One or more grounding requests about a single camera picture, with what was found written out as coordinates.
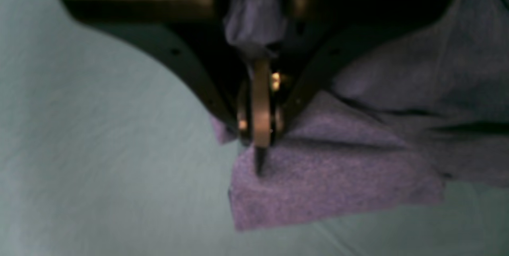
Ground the blue-grey T-shirt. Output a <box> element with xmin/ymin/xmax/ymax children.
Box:
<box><xmin>229</xmin><ymin>0</ymin><xmax>509</xmax><ymax>231</ymax></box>

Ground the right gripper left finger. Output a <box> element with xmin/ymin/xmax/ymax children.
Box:
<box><xmin>61</xmin><ymin>0</ymin><xmax>252</xmax><ymax>144</ymax></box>

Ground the teal table cloth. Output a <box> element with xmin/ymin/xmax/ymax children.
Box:
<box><xmin>0</xmin><ymin>0</ymin><xmax>508</xmax><ymax>256</ymax></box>

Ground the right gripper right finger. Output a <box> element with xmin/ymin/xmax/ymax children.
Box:
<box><xmin>251</xmin><ymin>0</ymin><xmax>466</xmax><ymax>177</ymax></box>

